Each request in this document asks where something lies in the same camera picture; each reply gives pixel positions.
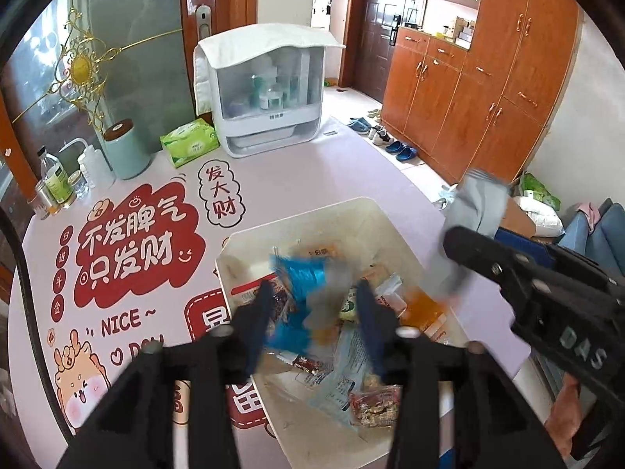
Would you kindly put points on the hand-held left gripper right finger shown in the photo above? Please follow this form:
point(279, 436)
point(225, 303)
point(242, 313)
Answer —
point(373, 325)

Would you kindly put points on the white plastic bag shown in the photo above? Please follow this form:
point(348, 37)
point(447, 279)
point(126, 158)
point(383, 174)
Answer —
point(544, 222)

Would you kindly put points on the white squeeze bottle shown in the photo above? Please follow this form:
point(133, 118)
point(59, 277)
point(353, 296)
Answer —
point(97, 168)

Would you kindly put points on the pink cloth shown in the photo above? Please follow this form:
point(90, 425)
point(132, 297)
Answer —
point(591, 212)

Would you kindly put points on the teal canister with brown lid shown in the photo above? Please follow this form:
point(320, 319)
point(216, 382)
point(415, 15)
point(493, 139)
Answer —
point(127, 156)

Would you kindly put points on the white red jujube snack packet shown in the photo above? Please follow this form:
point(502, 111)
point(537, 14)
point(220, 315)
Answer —
point(244, 295)

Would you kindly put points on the wooden wall cabinet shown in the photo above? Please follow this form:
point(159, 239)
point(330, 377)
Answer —
point(488, 97)

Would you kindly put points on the bread packet with black label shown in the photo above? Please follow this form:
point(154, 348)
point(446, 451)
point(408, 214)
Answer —
point(324, 252)

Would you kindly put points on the cardboard box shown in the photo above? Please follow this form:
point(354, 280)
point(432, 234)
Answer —
point(520, 215)

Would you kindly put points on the dark red snack packet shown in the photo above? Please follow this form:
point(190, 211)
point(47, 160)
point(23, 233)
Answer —
point(307, 364)

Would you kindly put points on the green yellow snack packet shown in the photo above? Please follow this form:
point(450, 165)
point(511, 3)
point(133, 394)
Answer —
point(349, 305)

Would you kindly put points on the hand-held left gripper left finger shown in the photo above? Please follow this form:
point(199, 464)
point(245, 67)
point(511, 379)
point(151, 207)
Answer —
point(256, 322)

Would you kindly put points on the dark brown door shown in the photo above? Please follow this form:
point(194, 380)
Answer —
point(376, 34)

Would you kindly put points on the grey snack packet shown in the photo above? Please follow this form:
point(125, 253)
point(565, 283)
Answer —
point(481, 200)

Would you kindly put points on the person's right hand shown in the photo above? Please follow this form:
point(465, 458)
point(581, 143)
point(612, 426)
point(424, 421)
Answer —
point(564, 415)

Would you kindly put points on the row of shoes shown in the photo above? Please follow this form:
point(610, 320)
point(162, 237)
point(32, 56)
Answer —
point(385, 137)

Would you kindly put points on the white countertop dish cabinet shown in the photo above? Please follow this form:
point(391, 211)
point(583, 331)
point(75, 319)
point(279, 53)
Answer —
point(263, 132)

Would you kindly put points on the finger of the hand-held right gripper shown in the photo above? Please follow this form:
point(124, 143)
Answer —
point(473, 246)
point(547, 254)

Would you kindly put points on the small glass jar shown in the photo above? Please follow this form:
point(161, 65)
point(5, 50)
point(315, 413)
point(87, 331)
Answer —
point(78, 186)

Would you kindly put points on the white plastic bin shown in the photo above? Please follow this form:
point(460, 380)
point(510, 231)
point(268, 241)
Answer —
point(342, 220)

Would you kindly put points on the wooden framed glass door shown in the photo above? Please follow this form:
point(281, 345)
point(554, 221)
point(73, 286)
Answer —
point(136, 68)

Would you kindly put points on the pink printed table mat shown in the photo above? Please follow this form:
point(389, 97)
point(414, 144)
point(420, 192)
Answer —
point(390, 176)

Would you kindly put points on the clear bottle with green label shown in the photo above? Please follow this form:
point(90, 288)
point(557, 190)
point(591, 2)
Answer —
point(57, 183)

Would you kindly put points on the clear walnut date packet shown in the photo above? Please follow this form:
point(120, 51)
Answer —
point(376, 408)

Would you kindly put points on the light blue snack packet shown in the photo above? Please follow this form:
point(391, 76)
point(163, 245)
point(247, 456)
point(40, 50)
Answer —
point(337, 386)

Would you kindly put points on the green tissue pack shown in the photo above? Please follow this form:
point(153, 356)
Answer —
point(190, 144)

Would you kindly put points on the long orange white snack packet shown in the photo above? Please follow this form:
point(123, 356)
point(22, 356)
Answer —
point(429, 322)

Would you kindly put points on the green plastic bag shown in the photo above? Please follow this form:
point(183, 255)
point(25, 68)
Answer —
point(537, 188)

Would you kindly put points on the metal tin can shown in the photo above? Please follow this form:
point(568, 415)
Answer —
point(44, 200)

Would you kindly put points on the small blue snack packet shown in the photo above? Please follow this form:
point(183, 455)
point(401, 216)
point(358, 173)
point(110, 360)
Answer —
point(298, 278)

